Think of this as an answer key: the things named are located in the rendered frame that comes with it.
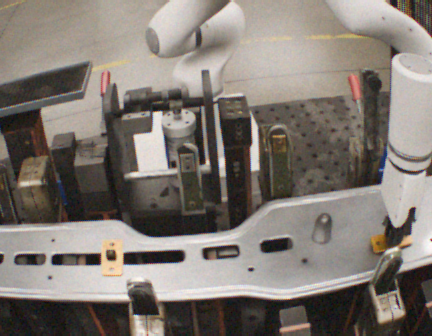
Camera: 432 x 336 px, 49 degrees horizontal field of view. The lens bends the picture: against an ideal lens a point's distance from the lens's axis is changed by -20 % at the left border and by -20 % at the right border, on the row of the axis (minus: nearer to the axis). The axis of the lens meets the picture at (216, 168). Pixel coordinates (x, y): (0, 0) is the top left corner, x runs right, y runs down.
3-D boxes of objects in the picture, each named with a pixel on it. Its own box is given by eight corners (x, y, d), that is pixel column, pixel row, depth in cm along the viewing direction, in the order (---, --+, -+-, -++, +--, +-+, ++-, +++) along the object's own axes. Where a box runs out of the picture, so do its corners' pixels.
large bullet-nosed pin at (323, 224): (313, 251, 89) (317, 222, 84) (310, 238, 91) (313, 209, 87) (331, 247, 89) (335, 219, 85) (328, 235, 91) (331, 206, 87)
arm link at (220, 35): (163, 85, 135) (156, 6, 119) (229, 60, 141) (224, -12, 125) (188, 108, 127) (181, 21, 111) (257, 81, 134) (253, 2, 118)
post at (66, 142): (94, 286, 121) (49, 148, 96) (94, 271, 125) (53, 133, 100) (114, 286, 121) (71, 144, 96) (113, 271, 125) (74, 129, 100)
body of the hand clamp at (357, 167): (337, 280, 118) (357, 156, 96) (332, 260, 123) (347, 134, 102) (359, 275, 118) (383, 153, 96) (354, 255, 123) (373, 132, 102)
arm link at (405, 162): (380, 124, 76) (378, 140, 77) (398, 160, 69) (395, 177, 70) (421, 121, 76) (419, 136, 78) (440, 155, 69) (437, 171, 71)
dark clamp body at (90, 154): (108, 304, 117) (62, 174, 93) (107, 265, 127) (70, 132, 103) (153, 304, 117) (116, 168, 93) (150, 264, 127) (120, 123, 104)
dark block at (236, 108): (232, 283, 121) (220, 118, 95) (229, 261, 127) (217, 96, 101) (255, 280, 121) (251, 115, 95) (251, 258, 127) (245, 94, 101)
